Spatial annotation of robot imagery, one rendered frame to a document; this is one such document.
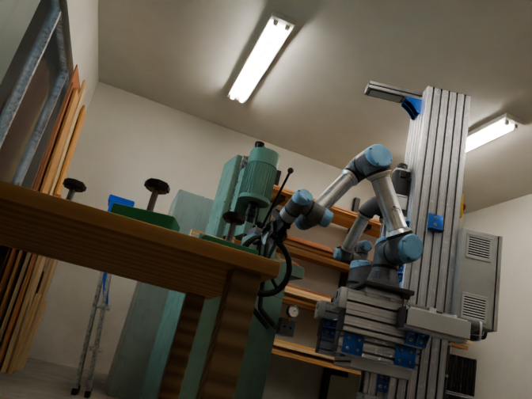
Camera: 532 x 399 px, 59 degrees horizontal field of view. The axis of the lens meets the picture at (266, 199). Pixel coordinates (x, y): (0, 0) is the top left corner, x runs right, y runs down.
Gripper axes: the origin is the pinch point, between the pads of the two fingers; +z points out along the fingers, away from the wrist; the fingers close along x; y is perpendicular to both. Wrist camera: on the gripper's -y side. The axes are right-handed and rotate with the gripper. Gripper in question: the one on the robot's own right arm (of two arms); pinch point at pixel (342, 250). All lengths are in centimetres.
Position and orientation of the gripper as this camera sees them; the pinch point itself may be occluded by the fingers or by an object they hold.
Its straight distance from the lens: 335.6
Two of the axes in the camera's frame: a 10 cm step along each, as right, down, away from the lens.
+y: -0.9, 9.5, -2.9
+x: 9.5, 1.7, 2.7
